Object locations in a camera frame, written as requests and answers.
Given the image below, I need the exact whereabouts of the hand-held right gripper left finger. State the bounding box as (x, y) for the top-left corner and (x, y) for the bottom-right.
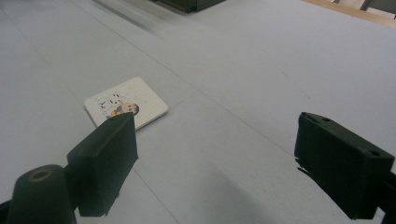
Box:
(66, 112), (139, 217)

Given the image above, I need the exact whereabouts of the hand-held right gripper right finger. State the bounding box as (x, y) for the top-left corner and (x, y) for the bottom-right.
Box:
(293, 111), (396, 220)

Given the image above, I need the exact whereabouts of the white cartoon print coaster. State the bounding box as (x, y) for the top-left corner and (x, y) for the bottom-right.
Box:
(83, 77), (170, 132)

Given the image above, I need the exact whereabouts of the wooden board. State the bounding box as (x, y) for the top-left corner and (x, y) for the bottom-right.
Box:
(302, 0), (396, 30)

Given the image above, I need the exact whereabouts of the dark box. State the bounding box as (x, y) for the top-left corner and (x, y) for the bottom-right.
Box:
(152, 0), (227, 14)

